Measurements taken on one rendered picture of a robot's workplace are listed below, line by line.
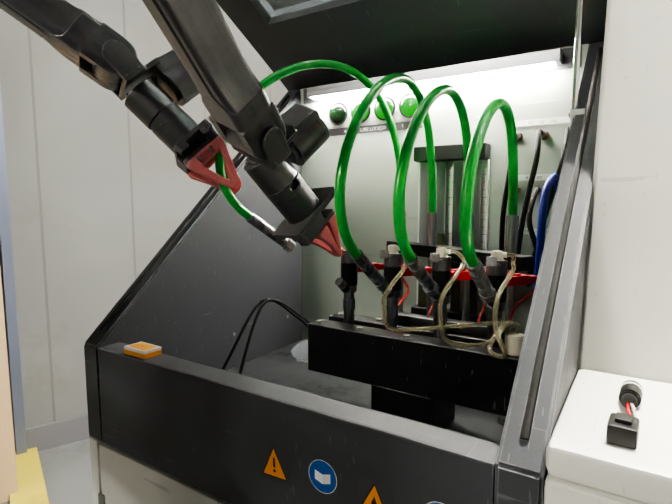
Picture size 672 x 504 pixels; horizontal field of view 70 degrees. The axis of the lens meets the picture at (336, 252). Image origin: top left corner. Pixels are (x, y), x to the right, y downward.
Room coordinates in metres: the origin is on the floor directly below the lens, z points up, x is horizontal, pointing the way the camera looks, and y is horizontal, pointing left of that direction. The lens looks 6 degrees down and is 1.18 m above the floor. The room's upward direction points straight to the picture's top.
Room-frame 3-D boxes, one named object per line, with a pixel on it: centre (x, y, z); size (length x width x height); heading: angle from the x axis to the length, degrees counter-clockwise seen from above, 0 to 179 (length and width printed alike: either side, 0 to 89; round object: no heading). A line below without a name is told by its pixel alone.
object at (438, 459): (0.59, 0.11, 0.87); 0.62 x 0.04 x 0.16; 57
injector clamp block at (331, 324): (0.72, -0.12, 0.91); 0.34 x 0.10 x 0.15; 57
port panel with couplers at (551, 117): (0.88, -0.37, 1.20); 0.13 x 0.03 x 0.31; 57
